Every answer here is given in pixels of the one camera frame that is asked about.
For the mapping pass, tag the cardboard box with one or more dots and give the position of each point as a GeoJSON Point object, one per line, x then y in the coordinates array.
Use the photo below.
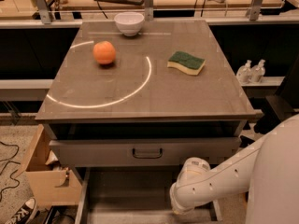
{"type": "Point", "coordinates": [50, 186]}

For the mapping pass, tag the black office chair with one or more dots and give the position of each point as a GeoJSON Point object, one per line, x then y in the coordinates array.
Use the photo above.
{"type": "Point", "coordinates": [281, 104]}

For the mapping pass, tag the grey top drawer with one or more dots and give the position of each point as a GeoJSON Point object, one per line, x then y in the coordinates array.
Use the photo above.
{"type": "Point", "coordinates": [142, 152]}

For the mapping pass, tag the right clear plastic bottle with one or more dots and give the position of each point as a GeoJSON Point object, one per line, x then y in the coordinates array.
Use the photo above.
{"type": "Point", "coordinates": [257, 72]}

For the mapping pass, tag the orange fruit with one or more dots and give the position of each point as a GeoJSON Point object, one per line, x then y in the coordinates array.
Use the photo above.
{"type": "Point", "coordinates": [104, 52]}

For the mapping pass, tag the grey drawer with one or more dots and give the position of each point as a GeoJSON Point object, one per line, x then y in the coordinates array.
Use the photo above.
{"type": "Point", "coordinates": [137, 195]}
{"type": "Point", "coordinates": [142, 152]}

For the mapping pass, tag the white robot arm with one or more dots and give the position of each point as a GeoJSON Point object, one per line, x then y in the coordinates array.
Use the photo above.
{"type": "Point", "coordinates": [268, 170]}

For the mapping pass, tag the black white sneaker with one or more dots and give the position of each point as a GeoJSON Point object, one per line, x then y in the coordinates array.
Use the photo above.
{"type": "Point", "coordinates": [25, 213]}

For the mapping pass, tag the white bowl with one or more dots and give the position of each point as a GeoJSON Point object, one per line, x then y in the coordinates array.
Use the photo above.
{"type": "Point", "coordinates": [129, 23]}

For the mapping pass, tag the green yellow sponge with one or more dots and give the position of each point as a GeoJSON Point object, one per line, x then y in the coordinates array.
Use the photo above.
{"type": "Point", "coordinates": [186, 63]}

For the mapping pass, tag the grey drawer cabinet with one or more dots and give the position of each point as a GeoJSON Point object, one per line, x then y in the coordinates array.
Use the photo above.
{"type": "Point", "coordinates": [138, 96]}

